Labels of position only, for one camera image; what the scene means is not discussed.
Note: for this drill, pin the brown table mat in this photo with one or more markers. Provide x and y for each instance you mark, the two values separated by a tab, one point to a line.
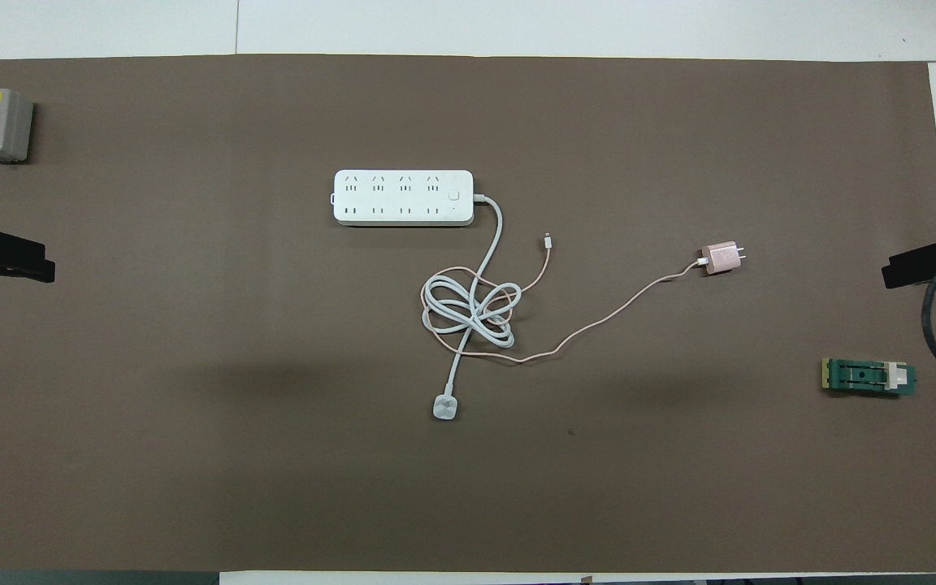
192	406

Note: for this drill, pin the green knife switch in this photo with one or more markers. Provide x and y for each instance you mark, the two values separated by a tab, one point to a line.
858	378

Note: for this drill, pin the pink charger adapter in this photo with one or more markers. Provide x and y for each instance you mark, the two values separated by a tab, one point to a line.
720	257

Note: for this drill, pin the white power strip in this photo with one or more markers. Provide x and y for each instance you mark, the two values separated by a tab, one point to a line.
403	197

